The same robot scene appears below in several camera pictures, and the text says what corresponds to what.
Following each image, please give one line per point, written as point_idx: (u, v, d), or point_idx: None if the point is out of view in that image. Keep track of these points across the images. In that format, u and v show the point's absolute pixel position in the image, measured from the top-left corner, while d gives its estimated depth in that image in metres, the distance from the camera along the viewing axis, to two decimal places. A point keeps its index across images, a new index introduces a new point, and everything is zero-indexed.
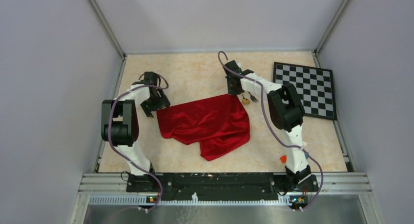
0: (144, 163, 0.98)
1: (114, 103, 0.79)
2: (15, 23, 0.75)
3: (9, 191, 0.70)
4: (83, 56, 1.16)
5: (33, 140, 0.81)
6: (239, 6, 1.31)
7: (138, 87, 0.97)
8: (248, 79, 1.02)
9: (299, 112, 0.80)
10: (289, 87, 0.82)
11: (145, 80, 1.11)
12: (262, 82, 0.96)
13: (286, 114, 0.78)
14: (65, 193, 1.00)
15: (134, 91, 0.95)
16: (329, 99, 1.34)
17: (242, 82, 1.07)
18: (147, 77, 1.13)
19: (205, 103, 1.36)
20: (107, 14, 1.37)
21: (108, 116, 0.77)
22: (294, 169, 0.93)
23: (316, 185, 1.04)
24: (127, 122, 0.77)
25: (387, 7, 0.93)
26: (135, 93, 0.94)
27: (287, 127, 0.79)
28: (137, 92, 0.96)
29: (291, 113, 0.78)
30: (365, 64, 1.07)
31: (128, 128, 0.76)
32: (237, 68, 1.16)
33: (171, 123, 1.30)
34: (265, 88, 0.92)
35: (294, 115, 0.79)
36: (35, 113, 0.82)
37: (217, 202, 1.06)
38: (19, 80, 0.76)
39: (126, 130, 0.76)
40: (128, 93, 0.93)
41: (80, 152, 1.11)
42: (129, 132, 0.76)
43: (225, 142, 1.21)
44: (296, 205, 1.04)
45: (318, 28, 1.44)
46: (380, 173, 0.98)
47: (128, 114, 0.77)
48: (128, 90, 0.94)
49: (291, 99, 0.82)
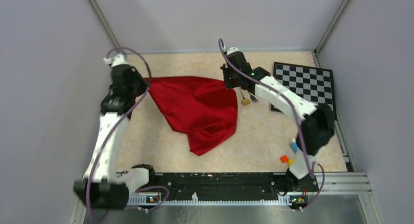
0: (142, 178, 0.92)
1: (86, 185, 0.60)
2: (16, 23, 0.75)
3: (10, 192, 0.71)
4: (83, 56, 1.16)
5: (33, 140, 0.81)
6: (239, 6, 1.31)
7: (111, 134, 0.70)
8: (266, 87, 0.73)
9: (328, 134, 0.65)
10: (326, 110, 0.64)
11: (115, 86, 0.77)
12: (285, 95, 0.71)
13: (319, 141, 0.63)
14: (66, 193, 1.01)
15: (105, 150, 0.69)
16: (329, 99, 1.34)
17: (256, 88, 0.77)
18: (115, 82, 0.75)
19: (203, 92, 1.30)
20: (107, 14, 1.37)
21: (85, 200, 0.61)
22: (299, 175, 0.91)
23: (316, 184, 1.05)
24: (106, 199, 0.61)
25: (387, 7, 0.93)
26: (109, 154, 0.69)
27: (315, 151, 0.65)
28: (109, 150, 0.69)
29: (322, 135, 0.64)
30: (365, 64, 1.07)
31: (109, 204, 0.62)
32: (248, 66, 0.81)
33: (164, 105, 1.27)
34: (296, 108, 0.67)
35: (324, 138, 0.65)
36: (35, 113, 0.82)
37: (217, 202, 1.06)
38: (19, 80, 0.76)
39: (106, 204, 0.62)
40: (100, 156, 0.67)
41: (80, 152, 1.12)
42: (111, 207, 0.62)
43: (213, 135, 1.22)
44: (296, 205, 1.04)
45: (318, 28, 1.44)
46: (380, 173, 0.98)
47: (120, 200, 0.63)
48: (96, 152, 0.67)
49: (323, 123, 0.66)
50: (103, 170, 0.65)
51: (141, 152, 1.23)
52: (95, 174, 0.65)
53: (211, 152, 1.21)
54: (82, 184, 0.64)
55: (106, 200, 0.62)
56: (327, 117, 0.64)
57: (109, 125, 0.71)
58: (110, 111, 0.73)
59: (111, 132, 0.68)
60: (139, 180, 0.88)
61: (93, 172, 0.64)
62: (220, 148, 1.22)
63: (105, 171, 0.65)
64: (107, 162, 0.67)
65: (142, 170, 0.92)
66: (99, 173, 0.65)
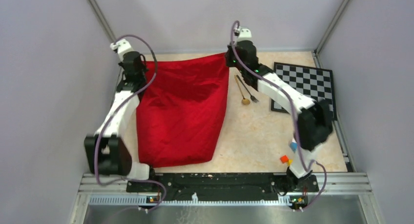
0: (142, 172, 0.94)
1: (97, 141, 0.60)
2: (16, 23, 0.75)
3: (11, 192, 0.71)
4: (83, 55, 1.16)
5: (34, 140, 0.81)
6: (239, 6, 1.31)
7: (123, 104, 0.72)
8: (269, 83, 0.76)
9: (328, 132, 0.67)
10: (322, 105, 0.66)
11: (127, 74, 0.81)
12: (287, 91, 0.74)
13: (316, 135, 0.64)
14: (66, 193, 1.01)
15: (118, 113, 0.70)
16: (328, 99, 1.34)
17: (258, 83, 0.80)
18: (128, 70, 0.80)
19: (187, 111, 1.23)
20: (107, 14, 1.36)
21: (93, 158, 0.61)
22: (299, 173, 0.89)
23: (316, 185, 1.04)
24: (118, 161, 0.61)
25: (387, 8, 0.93)
26: (121, 117, 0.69)
27: (312, 147, 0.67)
28: (122, 113, 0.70)
29: (322, 132, 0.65)
30: (365, 64, 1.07)
31: (121, 166, 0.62)
32: (257, 60, 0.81)
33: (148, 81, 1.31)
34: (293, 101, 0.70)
35: (323, 134, 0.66)
36: (35, 114, 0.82)
37: (217, 202, 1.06)
38: (20, 80, 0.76)
39: (115, 167, 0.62)
40: (113, 118, 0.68)
41: (80, 152, 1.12)
42: (121, 170, 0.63)
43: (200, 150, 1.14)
44: (296, 205, 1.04)
45: (318, 28, 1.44)
46: (379, 173, 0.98)
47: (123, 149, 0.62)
48: (110, 114, 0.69)
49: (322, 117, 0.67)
50: (117, 118, 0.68)
51: None
52: (112, 120, 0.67)
53: None
54: (93, 136, 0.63)
55: (113, 151, 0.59)
56: (325, 113, 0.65)
57: (122, 99, 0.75)
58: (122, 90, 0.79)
59: (122, 104, 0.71)
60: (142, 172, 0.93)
61: (109, 119, 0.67)
62: (220, 148, 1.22)
63: (116, 129, 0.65)
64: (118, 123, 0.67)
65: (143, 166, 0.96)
66: (110, 130, 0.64)
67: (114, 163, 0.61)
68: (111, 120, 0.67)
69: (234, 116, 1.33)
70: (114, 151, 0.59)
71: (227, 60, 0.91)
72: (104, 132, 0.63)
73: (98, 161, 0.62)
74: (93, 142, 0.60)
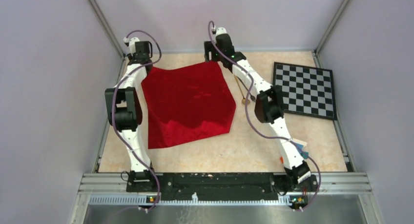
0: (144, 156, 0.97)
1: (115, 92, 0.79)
2: (16, 24, 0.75)
3: (10, 192, 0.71)
4: (83, 55, 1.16)
5: (33, 141, 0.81)
6: (239, 6, 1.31)
7: (134, 70, 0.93)
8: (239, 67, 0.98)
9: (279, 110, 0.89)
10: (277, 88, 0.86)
11: (138, 52, 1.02)
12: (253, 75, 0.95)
13: (269, 112, 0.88)
14: (66, 193, 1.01)
15: (131, 76, 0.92)
16: (329, 99, 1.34)
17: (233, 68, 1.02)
18: (138, 49, 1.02)
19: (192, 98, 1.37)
20: (106, 14, 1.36)
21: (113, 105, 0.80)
22: (289, 164, 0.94)
23: (316, 184, 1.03)
24: (132, 109, 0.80)
25: (387, 8, 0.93)
26: (134, 78, 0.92)
27: (268, 120, 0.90)
28: (134, 76, 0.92)
29: (275, 110, 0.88)
30: (365, 64, 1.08)
31: (134, 113, 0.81)
32: (232, 48, 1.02)
33: (155, 81, 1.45)
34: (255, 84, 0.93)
35: (275, 112, 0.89)
36: (34, 115, 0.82)
37: (217, 202, 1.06)
38: (19, 81, 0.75)
39: (131, 115, 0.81)
40: (127, 78, 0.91)
41: (80, 152, 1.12)
42: (134, 117, 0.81)
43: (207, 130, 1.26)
44: (296, 205, 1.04)
45: (318, 28, 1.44)
46: (379, 173, 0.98)
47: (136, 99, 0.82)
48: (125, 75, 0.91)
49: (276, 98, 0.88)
50: (131, 79, 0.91)
51: None
52: (127, 80, 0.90)
53: (211, 152, 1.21)
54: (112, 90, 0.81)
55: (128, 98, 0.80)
56: (278, 97, 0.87)
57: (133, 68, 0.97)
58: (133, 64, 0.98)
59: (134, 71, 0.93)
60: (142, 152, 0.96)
61: (124, 79, 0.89)
62: (220, 148, 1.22)
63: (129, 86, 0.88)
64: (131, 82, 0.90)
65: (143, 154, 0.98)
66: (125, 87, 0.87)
67: (129, 110, 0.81)
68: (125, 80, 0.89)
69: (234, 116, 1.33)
70: (129, 98, 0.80)
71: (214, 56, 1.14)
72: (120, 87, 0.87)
73: (116, 111, 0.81)
74: (112, 92, 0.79)
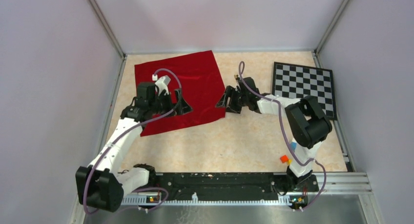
0: (141, 178, 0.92)
1: (88, 175, 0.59)
2: (15, 22, 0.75)
3: (9, 192, 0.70)
4: (83, 55, 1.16)
5: (33, 140, 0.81)
6: (239, 6, 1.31)
7: (122, 136, 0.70)
8: (266, 99, 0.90)
9: (325, 127, 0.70)
10: (310, 99, 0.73)
11: (138, 98, 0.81)
12: (278, 99, 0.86)
13: (311, 130, 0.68)
14: (65, 193, 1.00)
15: (116, 145, 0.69)
16: (329, 99, 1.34)
17: (258, 103, 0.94)
18: (140, 94, 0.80)
19: (186, 87, 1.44)
20: (106, 13, 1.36)
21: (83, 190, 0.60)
22: (298, 173, 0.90)
23: (316, 185, 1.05)
24: (105, 198, 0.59)
25: (387, 8, 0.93)
26: (118, 150, 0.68)
27: (311, 144, 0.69)
28: (120, 145, 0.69)
29: (319, 129, 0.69)
30: (365, 63, 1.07)
31: (106, 203, 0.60)
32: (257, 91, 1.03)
33: (156, 67, 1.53)
34: (282, 103, 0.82)
35: (318, 130, 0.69)
36: (34, 113, 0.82)
37: (217, 202, 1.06)
38: (19, 79, 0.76)
39: (103, 204, 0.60)
40: (109, 149, 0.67)
41: (80, 152, 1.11)
42: (108, 208, 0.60)
43: (199, 117, 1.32)
44: (296, 205, 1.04)
45: (318, 28, 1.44)
46: (379, 173, 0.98)
47: (114, 185, 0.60)
48: (108, 144, 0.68)
49: (313, 114, 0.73)
50: (114, 151, 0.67)
51: (141, 152, 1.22)
52: (108, 152, 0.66)
53: (211, 152, 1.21)
54: (87, 169, 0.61)
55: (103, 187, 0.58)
56: (314, 109, 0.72)
57: (124, 127, 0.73)
58: (128, 114, 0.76)
59: (121, 136, 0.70)
60: (138, 181, 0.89)
61: (105, 151, 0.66)
62: (220, 148, 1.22)
63: (110, 165, 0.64)
64: (115, 156, 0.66)
65: (142, 171, 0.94)
66: (103, 166, 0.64)
67: (102, 198, 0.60)
68: (105, 153, 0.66)
69: (234, 116, 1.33)
70: (104, 187, 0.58)
71: (231, 102, 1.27)
72: (98, 166, 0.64)
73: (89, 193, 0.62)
74: (84, 174, 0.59)
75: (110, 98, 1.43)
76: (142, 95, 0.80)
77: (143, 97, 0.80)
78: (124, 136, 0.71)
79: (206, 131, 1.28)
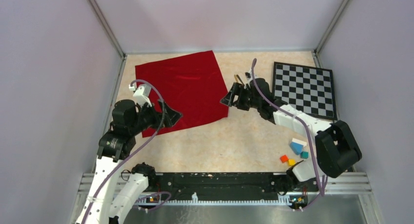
0: (140, 187, 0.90)
1: None
2: (16, 22, 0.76)
3: (10, 190, 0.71)
4: (83, 54, 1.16)
5: (34, 138, 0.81)
6: (239, 6, 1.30)
7: (99, 189, 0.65)
8: (285, 113, 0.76)
9: (355, 157, 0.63)
10: (342, 125, 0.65)
11: (115, 124, 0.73)
12: (301, 117, 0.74)
13: (342, 161, 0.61)
14: (66, 193, 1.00)
15: (98, 197, 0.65)
16: (329, 99, 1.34)
17: (274, 114, 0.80)
18: (116, 121, 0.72)
19: (185, 86, 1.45)
20: (107, 14, 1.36)
21: None
22: (300, 176, 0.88)
23: (316, 185, 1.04)
24: None
25: (386, 8, 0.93)
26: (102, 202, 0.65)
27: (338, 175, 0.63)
28: (103, 197, 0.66)
29: (349, 159, 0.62)
30: (365, 63, 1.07)
31: None
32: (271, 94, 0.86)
33: (156, 67, 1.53)
34: (310, 127, 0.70)
35: (348, 160, 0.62)
36: (34, 112, 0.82)
37: (217, 202, 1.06)
38: (19, 79, 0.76)
39: None
40: (92, 205, 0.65)
41: (80, 152, 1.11)
42: None
43: (200, 117, 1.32)
44: (296, 205, 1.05)
45: (318, 28, 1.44)
46: (380, 173, 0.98)
47: None
48: (90, 199, 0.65)
49: (342, 141, 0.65)
50: (98, 204, 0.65)
51: (141, 152, 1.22)
52: (92, 208, 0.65)
53: (211, 152, 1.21)
54: None
55: None
56: (345, 137, 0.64)
57: (104, 172, 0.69)
58: (107, 152, 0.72)
59: (101, 188, 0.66)
60: (138, 193, 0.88)
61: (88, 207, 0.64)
62: (220, 148, 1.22)
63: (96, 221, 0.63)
64: (99, 210, 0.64)
65: (139, 181, 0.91)
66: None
67: None
68: (89, 210, 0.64)
69: (234, 116, 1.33)
70: None
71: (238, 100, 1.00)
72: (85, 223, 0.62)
73: None
74: None
75: (110, 98, 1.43)
76: (118, 121, 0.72)
77: (121, 123, 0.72)
78: (106, 185, 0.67)
79: (205, 131, 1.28)
